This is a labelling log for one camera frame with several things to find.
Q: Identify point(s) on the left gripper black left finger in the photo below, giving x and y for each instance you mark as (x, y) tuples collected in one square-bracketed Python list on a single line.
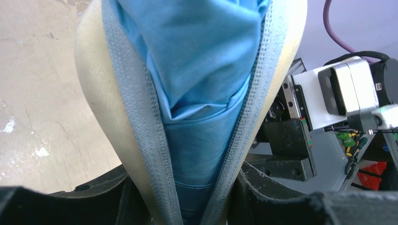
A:
[(110, 199)]

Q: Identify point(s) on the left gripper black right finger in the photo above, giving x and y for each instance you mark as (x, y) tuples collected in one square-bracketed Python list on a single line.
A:
[(256, 199)]

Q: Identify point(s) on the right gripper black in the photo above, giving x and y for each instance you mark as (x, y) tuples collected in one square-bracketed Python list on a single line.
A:
[(286, 128)]

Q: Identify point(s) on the white glasses case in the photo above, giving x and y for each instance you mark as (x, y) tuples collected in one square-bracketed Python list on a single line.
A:
[(122, 96)]

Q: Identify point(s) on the light blue folding umbrella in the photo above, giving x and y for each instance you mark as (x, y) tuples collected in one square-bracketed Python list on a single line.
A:
[(199, 54)]

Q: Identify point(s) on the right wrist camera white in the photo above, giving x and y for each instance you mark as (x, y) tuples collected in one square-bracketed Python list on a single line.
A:
[(353, 91)]

